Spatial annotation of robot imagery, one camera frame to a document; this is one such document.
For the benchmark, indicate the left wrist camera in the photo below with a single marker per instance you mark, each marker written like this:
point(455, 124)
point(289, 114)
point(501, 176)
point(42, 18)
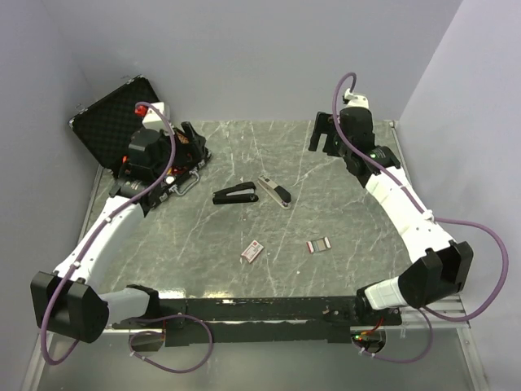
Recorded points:
point(150, 119)

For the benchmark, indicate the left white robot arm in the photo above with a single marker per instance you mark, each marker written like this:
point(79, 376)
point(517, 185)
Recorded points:
point(66, 300)

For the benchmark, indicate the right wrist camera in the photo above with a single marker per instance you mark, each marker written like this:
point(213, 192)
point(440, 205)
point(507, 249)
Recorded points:
point(352, 100)

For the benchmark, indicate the black poker chip case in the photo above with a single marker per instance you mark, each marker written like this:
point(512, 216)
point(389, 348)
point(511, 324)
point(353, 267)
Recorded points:
point(115, 137)

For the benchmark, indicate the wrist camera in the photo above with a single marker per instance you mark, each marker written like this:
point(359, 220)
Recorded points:
point(150, 119)
point(352, 100)

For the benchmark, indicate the red white staple box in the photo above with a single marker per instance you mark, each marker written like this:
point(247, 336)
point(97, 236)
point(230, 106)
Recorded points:
point(252, 251)

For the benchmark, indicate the striped staple strip pack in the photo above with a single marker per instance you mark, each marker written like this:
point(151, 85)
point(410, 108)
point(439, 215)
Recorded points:
point(318, 245)

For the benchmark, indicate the grey and black stapler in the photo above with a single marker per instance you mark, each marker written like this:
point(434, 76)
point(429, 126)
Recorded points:
point(275, 191)

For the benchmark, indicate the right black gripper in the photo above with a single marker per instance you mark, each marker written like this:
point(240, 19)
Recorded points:
point(324, 124)

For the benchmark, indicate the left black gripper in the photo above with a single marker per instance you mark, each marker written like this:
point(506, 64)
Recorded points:
point(191, 150)

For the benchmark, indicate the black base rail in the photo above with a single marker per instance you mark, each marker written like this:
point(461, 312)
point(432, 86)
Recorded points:
point(262, 319)

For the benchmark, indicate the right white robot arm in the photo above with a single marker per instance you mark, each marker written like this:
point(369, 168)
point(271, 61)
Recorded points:
point(440, 265)

